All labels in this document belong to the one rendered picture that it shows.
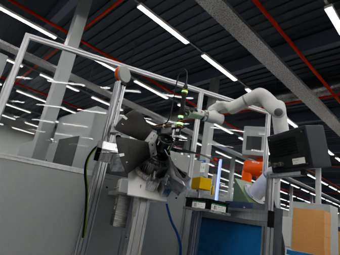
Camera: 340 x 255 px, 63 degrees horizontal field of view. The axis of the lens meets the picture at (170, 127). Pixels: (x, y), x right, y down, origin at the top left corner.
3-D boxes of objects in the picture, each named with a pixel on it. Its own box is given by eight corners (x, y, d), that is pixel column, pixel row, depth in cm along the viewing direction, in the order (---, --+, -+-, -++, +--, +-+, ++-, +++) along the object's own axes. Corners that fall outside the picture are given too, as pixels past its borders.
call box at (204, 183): (190, 190, 224) (192, 177, 227) (201, 193, 227) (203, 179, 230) (198, 189, 210) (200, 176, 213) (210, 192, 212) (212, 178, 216)
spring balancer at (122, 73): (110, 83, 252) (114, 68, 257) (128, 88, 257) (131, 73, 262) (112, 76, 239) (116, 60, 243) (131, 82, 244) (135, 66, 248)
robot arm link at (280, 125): (278, 172, 197) (278, 163, 211) (296, 171, 192) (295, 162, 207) (267, 104, 187) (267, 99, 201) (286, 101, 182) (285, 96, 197)
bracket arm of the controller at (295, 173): (265, 177, 146) (266, 172, 147) (270, 178, 147) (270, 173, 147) (300, 174, 124) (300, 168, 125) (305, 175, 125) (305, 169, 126)
